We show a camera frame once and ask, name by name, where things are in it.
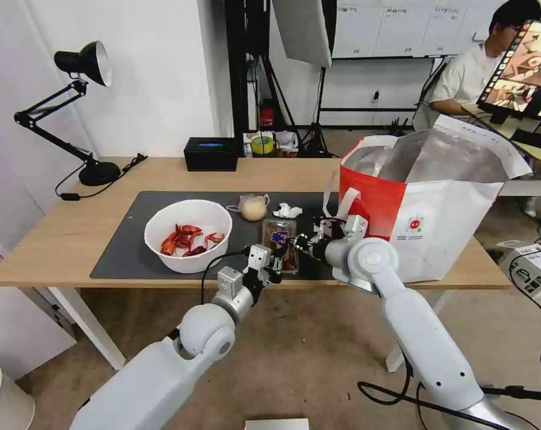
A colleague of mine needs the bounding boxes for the black lamp cable with switch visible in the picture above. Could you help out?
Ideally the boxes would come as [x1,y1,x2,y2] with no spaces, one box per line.
[55,153,149,202]

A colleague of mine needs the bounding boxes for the white cabinet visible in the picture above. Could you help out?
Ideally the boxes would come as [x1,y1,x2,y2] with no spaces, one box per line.
[0,226,79,382]

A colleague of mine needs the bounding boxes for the clear plastic food container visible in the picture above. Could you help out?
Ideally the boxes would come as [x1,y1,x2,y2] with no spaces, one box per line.
[262,218,301,275]

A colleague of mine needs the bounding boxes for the crumpled white tissue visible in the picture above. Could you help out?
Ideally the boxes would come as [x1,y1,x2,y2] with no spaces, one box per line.
[272,202,304,219]

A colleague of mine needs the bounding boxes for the computer monitor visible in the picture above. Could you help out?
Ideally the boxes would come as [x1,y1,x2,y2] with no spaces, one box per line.
[475,18,541,121]

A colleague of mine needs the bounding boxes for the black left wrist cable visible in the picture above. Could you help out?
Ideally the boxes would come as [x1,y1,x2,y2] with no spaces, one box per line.
[200,247,253,306]

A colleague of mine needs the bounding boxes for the red white takeout bag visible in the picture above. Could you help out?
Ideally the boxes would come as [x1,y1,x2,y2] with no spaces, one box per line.
[322,113,534,284]

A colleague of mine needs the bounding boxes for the red crayfish shells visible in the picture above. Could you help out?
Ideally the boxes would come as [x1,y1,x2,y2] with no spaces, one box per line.
[159,223,227,257]

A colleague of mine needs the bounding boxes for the white robot front shell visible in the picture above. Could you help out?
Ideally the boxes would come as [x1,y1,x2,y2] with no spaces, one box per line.
[244,418,311,430]

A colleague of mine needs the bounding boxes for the red canister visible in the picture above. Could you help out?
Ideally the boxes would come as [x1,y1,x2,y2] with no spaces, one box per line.
[259,99,276,129]

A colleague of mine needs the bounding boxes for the white softbox light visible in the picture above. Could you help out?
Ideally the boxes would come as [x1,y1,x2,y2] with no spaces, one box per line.
[270,0,334,69]

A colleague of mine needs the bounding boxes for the light wooden desk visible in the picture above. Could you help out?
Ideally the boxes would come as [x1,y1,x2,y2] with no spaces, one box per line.
[460,102,541,164]

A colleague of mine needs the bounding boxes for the black keyboard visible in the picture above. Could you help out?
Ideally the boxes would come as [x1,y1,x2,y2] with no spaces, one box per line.
[511,128,541,152]

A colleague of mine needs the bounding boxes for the white wall board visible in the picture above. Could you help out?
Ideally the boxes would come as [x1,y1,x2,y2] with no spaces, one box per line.
[332,0,509,60]

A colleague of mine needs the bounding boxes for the white cardboard box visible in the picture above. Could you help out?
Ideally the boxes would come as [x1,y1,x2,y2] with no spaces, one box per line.
[496,241,541,300]

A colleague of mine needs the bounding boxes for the yellow tape roll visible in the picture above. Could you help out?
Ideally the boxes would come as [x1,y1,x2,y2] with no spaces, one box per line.
[251,134,276,156]

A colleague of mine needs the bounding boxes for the black light stand tripod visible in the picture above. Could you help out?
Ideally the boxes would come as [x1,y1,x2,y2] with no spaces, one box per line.
[296,67,330,158]

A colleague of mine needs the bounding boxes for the dark grey desk mat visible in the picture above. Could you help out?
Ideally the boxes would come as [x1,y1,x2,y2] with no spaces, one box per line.
[89,191,344,281]

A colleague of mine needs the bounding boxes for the black desk lamp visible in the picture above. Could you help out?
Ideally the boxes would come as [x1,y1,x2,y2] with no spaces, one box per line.
[14,41,122,187]

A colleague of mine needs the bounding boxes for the black metal shelf frame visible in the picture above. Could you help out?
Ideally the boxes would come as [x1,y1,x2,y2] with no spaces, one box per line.
[225,0,298,158]

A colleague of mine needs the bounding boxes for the white plastic bag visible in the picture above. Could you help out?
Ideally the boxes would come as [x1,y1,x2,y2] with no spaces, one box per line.
[275,130,301,151]

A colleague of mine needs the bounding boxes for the person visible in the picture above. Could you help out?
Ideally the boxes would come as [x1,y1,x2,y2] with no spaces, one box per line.
[413,0,541,131]

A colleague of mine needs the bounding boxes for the white round bin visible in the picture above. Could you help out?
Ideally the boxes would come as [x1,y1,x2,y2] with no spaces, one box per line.
[0,357,36,430]

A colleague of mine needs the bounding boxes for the black tissue box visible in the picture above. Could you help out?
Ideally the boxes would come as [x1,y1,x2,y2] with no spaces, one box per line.
[183,137,239,173]

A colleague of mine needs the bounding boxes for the white round bowl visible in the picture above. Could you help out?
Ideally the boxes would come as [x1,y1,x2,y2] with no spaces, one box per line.
[143,199,233,275]

